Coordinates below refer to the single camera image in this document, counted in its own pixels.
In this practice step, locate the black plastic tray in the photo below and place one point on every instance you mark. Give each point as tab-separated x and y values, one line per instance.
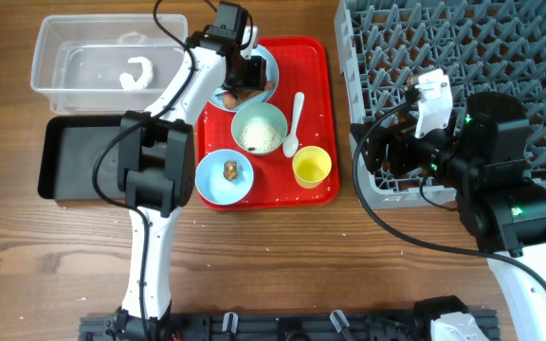
72	146

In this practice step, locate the white plastic spoon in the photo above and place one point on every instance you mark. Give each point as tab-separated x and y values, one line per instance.
291	142

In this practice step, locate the orange carrot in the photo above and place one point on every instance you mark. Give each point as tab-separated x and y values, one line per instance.
230	101

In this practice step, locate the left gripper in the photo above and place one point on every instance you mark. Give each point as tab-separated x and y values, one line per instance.
257	79

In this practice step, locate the green bowl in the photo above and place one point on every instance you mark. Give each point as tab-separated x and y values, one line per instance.
260	109

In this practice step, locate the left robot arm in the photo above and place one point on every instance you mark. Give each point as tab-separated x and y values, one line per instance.
156	164

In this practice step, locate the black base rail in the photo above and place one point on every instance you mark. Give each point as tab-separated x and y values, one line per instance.
377	325

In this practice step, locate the clear plastic bin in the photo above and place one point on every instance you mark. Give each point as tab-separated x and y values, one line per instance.
78	59

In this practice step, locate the brown food scrap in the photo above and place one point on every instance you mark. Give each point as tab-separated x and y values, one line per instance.
230	170

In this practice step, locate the small light blue bowl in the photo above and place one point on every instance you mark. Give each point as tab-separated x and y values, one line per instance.
212	184

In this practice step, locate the yellow cup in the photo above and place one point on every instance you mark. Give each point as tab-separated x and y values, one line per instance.
311	165

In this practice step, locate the white rice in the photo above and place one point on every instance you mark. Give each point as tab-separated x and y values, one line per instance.
259	135

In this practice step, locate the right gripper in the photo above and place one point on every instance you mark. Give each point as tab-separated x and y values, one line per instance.
402	140

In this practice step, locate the red serving tray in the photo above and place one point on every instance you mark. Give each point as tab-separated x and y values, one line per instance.
303	67

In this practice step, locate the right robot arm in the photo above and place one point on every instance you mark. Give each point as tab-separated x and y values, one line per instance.
503	210

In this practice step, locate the white tissue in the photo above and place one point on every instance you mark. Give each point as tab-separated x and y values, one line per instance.
128	82

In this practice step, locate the grey dishwasher rack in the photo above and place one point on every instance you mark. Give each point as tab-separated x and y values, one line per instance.
488	45

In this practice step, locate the large light blue plate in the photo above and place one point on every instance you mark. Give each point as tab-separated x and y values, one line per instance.
272	76

